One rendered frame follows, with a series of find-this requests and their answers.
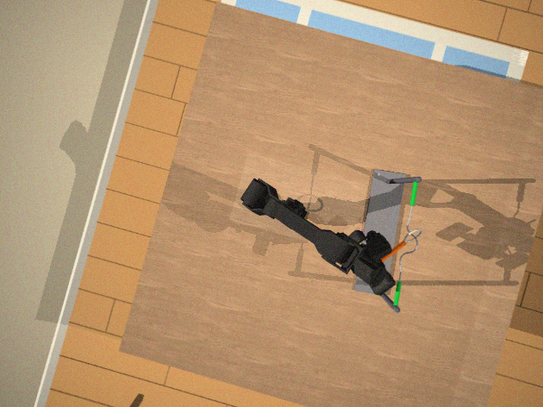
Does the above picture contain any white loop with orange handle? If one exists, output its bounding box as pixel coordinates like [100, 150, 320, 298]
[381, 229, 422, 262]

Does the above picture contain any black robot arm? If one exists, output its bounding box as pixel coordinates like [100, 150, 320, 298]
[240, 178, 392, 287]

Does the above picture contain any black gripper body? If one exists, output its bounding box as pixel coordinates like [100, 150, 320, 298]
[349, 230, 396, 296]

